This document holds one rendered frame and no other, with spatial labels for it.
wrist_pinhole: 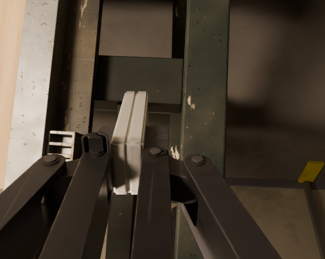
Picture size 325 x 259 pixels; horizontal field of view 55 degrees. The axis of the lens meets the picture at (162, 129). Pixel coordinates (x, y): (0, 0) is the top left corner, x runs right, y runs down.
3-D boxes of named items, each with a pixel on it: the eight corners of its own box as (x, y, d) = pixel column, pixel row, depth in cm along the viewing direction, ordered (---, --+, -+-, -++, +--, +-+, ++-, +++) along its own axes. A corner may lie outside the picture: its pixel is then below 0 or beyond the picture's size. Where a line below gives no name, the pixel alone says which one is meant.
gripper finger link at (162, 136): (140, 178, 13) (212, 178, 13) (145, 125, 17) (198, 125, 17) (141, 206, 14) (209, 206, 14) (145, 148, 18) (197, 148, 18)
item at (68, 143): (81, 133, 47) (75, 131, 44) (77, 180, 46) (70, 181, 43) (55, 132, 47) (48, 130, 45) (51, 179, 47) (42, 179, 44)
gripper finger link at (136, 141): (126, 142, 14) (143, 143, 14) (136, 90, 20) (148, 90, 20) (128, 196, 15) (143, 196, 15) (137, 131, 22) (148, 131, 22)
